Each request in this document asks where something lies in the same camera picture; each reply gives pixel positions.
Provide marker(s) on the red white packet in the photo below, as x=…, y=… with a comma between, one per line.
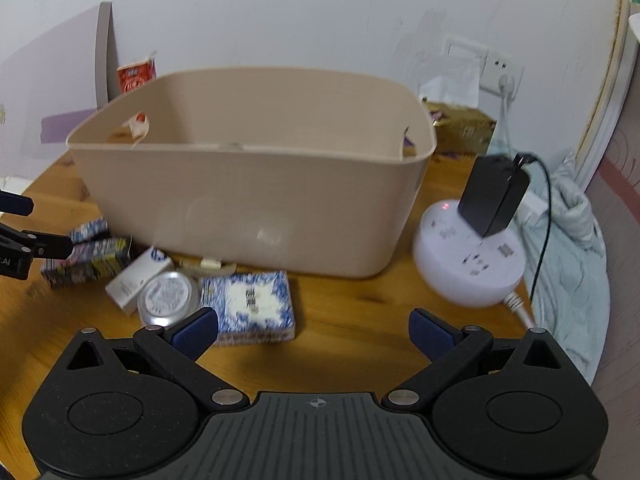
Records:
x=138, y=127

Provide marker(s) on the gold cardboard box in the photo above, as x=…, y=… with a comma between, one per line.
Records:
x=465, y=130

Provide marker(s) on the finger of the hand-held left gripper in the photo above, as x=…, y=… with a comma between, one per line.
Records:
x=47, y=246
x=15, y=203

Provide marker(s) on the round white power strip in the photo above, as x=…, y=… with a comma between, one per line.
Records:
x=465, y=280

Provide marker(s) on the red white carton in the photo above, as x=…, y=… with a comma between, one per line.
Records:
x=135, y=77

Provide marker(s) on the white wall plug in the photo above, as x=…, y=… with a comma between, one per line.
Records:
x=506, y=85

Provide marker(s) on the round silver tin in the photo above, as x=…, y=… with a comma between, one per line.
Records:
x=167, y=296

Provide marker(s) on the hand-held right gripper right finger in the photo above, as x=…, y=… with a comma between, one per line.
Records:
x=429, y=332

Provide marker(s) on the black power adapter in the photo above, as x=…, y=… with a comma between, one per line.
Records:
x=492, y=195

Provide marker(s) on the white wall switch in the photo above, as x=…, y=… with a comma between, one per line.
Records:
x=465, y=50

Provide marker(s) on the small floral patterned box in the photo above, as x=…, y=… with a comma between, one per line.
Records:
x=90, y=230
x=85, y=262

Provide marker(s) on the white wall socket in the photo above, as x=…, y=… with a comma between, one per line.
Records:
x=502, y=65

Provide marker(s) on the white plastic bag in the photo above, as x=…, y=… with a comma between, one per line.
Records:
x=452, y=82

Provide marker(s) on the beige plastic storage bin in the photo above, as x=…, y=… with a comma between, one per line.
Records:
x=250, y=200

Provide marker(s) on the blue white patterned tissue pack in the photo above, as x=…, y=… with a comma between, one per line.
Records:
x=250, y=305

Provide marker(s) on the light blue quilted blanket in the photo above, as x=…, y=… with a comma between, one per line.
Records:
x=570, y=280

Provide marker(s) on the white tube box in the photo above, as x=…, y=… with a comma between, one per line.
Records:
x=131, y=278

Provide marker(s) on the white door frame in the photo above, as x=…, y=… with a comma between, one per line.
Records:
x=607, y=100

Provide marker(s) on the purple orange packet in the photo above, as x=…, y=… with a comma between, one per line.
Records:
x=409, y=147

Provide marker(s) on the pale purple panel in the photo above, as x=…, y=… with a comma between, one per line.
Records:
x=50, y=70

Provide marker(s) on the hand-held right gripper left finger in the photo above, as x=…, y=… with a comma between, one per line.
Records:
x=196, y=331

